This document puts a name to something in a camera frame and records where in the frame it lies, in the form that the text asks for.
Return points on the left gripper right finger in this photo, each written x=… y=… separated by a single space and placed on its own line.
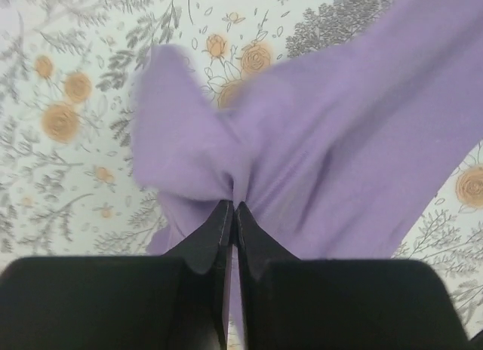
x=289 y=303

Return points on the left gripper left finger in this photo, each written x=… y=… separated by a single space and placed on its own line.
x=173 y=301

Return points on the purple t shirt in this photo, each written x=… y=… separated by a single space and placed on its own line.
x=336 y=152

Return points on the floral patterned table mat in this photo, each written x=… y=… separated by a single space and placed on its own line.
x=66 y=69

